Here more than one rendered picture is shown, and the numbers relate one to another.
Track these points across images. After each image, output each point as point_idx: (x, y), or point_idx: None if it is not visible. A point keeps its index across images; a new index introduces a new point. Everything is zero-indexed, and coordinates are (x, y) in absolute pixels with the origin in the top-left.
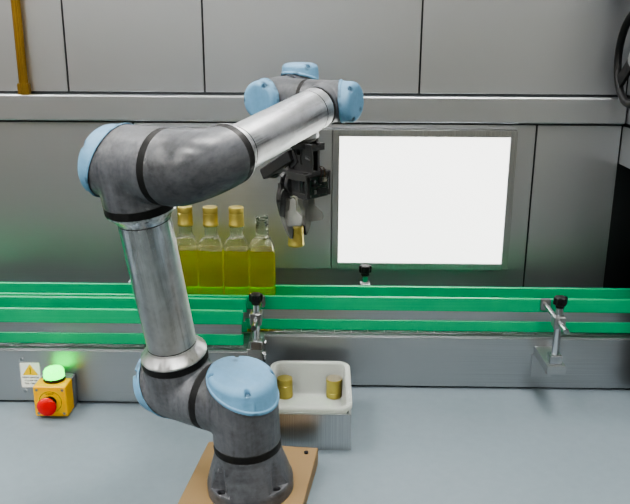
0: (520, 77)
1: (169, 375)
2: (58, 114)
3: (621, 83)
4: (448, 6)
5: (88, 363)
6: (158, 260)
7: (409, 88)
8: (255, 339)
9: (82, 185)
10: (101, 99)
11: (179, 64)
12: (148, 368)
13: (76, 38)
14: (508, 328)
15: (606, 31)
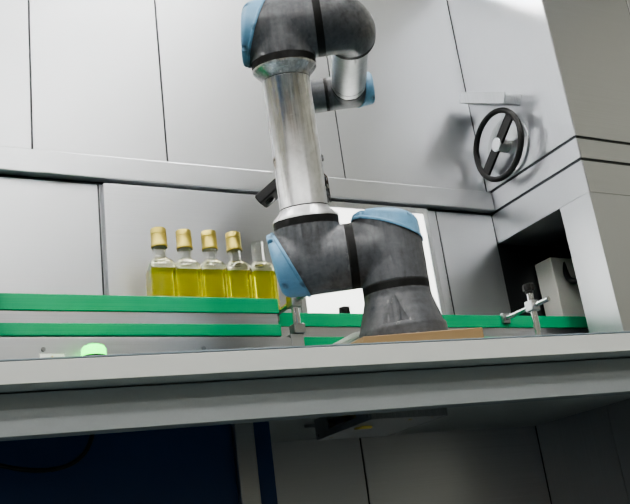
0: (415, 174)
1: (322, 217)
2: (24, 165)
3: (489, 170)
4: (354, 118)
5: (123, 353)
6: (309, 104)
7: (337, 175)
8: (297, 321)
9: (243, 36)
10: (71, 156)
11: (143, 137)
12: (300, 214)
13: (43, 105)
14: None
15: (461, 148)
